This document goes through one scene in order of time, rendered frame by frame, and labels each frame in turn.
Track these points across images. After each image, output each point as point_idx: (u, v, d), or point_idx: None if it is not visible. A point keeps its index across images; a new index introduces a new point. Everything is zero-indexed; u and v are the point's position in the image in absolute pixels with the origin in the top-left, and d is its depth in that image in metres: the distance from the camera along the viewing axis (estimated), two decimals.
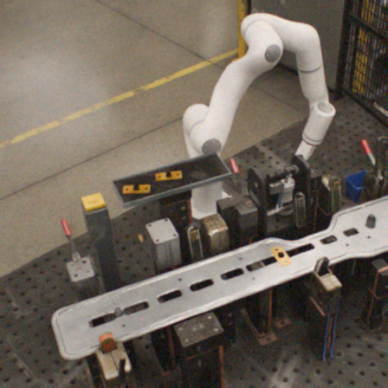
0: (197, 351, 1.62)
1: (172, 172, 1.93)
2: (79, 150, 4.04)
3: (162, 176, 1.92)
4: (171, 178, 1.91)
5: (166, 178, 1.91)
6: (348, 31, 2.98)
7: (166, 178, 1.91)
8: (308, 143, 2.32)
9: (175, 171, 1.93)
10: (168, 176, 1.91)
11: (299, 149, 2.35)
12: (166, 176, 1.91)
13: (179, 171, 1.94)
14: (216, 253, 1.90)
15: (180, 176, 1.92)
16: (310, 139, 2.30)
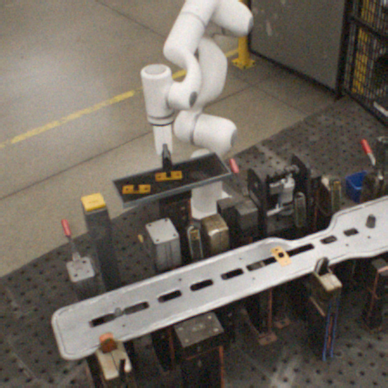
0: (197, 351, 1.62)
1: (172, 172, 1.93)
2: (79, 150, 4.04)
3: (162, 176, 1.92)
4: (171, 178, 1.91)
5: (166, 178, 1.91)
6: (348, 31, 2.98)
7: (166, 178, 1.91)
8: (163, 125, 1.75)
9: (175, 171, 1.93)
10: (168, 176, 1.91)
11: (158, 139, 1.76)
12: (166, 176, 1.91)
13: (179, 171, 1.94)
14: (216, 253, 1.90)
15: (180, 176, 1.92)
16: (163, 117, 1.73)
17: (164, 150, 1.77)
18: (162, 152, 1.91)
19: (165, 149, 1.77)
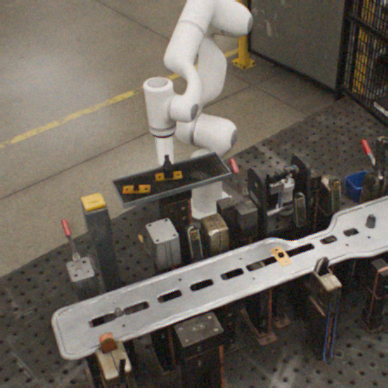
0: (197, 351, 1.62)
1: (172, 172, 1.93)
2: (79, 150, 4.04)
3: (162, 176, 1.92)
4: (171, 178, 1.91)
5: (166, 178, 1.91)
6: (348, 31, 2.98)
7: (166, 178, 1.91)
8: (165, 136, 1.78)
9: (175, 171, 1.93)
10: None
11: (159, 151, 1.79)
12: None
13: (179, 171, 1.94)
14: (216, 253, 1.90)
15: (180, 176, 1.92)
16: (164, 129, 1.75)
17: (166, 163, 1.82)
18: None
19: (167, 162, 1.82)
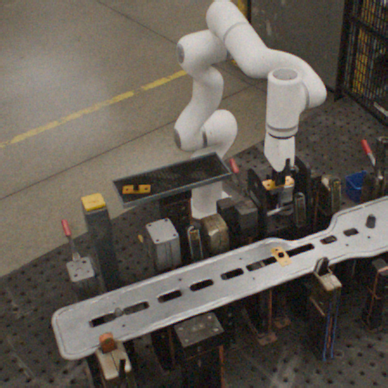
0: (197, 351, 1.62)
1: None
2: (79, 150, 4.04)
3: (271, 184, 1.65)
4: (282, 185, 1.65)
5: (277, 185, 1.65)
6: (348, 31, 2.98)
7: (277, 186, 1.65)
8: (287, 136, 1.52)
9: None
10: None
11: (281, 154, 1.53)
12: None
13: (287, 175, 1.68)
14: (216, 253, 1.90)
15: (291, 181, 1.66)
16: (290, 128, 1.49)
17: (287, 167, 1.56)
18: (274, 177, 1.65)
19: (287, 166, 1.56)
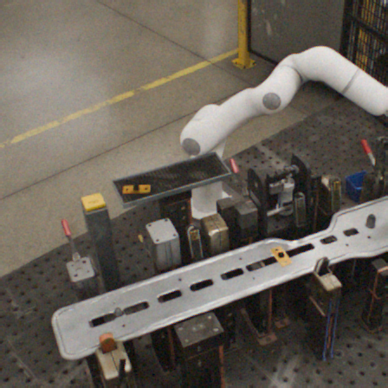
0: (197, 351, 1.62)
1: None
2: (79, 150, 4.04)
3: None
4: None
5: None
6: (348, 31, 2.98)
7: None
8: None
9: None
10: None
11: None
12: None
13: None
14: (216, 253, 1.90)
15: None
16: None
17: None
18: None
19: None
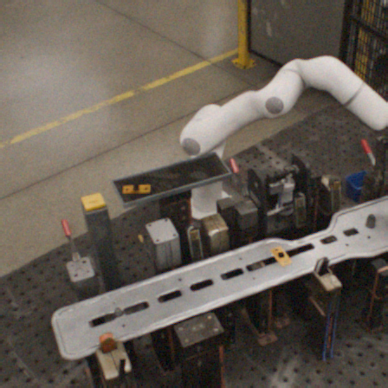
0: (197, 351, 1.62)
1: None
2: (79, 150, 4.04)
3: None
4: None
5: None
6: (348, 31, 2.98)
7: None
8: None
9: None
10: None
11: None
12: None
13: None
14: (216, 253, 1.90)
15: None
16: None
17: None
18: None
19: None
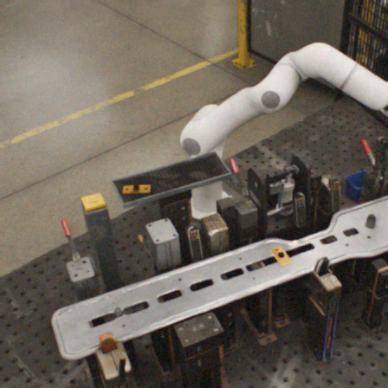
0: (197, 351, 1.62)
1: None
2: (79, 150, 4.04)
3: None
4: None
5: None
6: (348, 31, 2.98)
7: None
8: None
9: None
10: None
11: None
12: None
13: None
14: (216, 253, 1.90)
15: None
16: None
17: None
18: None
19: None
